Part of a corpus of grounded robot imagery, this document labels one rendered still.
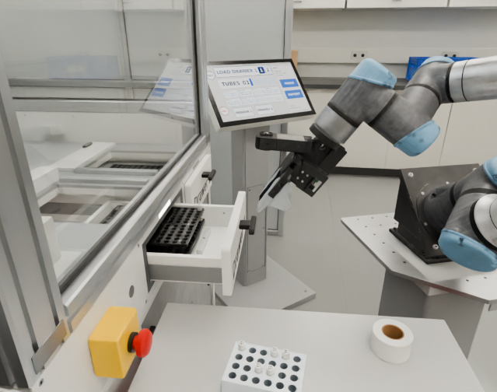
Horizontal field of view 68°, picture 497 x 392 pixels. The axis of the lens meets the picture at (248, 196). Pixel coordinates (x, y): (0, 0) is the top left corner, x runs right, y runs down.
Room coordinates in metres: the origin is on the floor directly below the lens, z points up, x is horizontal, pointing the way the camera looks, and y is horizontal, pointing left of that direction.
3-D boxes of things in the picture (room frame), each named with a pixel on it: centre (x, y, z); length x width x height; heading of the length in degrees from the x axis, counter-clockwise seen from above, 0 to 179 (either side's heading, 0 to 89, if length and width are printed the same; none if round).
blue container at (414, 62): (3.72, -1.88, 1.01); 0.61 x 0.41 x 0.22; 82
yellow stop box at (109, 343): (0.42, 0.19, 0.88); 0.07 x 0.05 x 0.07; 175
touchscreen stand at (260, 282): (1.70, -0.04, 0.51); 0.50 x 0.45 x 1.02; 33
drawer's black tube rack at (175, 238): (0.75, 0.23, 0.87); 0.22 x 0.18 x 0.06; 85
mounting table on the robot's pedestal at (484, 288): (0.89, -0.56, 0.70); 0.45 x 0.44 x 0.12; 102
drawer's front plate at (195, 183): (1.06, 0.15, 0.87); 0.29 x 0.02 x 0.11; 175
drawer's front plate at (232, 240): (0.73, 0.03, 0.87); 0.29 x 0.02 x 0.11; 175
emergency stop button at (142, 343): (0.41, 0.16, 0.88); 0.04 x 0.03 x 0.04; 175
